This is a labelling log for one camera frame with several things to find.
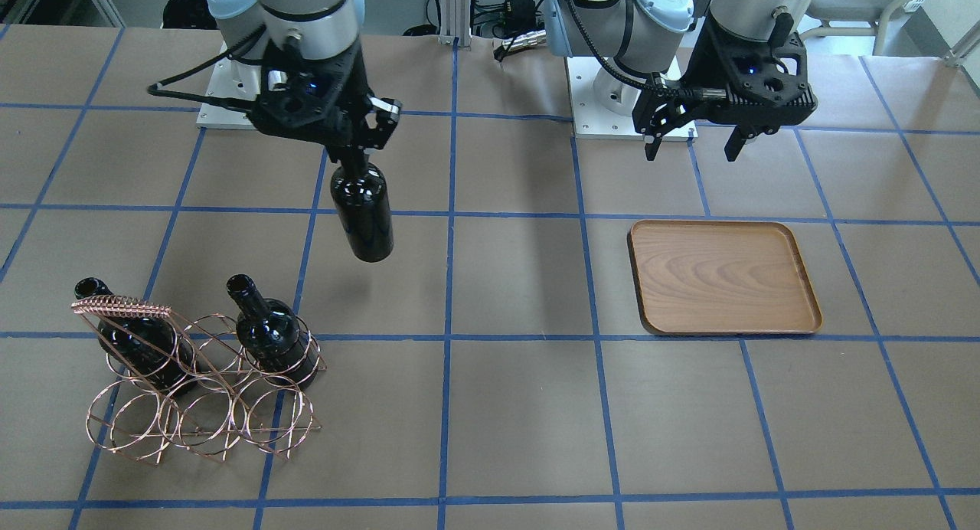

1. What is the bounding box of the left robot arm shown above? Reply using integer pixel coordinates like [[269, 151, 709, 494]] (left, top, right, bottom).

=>
[[544, 0, 818, 161]]

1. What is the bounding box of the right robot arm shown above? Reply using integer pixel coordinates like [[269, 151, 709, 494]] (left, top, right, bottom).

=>
[[206, 0, 401, 178]]

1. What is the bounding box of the aluminium frame post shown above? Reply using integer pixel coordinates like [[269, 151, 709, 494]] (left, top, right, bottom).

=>
[[437, 0, 473, 51]]

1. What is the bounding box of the dark wine bottle near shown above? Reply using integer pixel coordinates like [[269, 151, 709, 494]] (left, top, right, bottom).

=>
[[225, 274, 316, 390]]

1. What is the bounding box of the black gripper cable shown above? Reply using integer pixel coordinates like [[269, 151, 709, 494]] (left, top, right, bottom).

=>
[[145, 25, 269, 117]]

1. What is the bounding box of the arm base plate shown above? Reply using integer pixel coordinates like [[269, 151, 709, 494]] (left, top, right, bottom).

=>
[[196, 38, 341, 131], [565, 55, 699, 142]]

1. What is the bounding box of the dark wine bottle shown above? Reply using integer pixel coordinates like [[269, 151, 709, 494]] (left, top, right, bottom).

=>
[[97, 317, 198, 398], [225, 274, 316, 390]]

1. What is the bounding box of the dark wine bottle carried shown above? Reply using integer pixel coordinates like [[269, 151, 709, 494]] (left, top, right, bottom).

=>
[[329, 159, 394, 263]]

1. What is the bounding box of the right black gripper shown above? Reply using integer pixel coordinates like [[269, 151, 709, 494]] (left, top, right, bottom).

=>
[[247, 39, 403, 171]]

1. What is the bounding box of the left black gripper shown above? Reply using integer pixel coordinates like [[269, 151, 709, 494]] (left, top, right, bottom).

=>
[[632, 13, 818, 162]]

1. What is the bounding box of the dark wine bottle far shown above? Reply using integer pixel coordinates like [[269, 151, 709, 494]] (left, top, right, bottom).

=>
[[97, 317, 198, 398]]

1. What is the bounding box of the wooden tray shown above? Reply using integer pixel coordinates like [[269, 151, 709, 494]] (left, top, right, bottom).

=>
[[627, 220, 823, 335]]

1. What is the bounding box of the copper wire bottle basket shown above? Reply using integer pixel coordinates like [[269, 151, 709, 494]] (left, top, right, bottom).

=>
[[71, 295, 322, 465]]

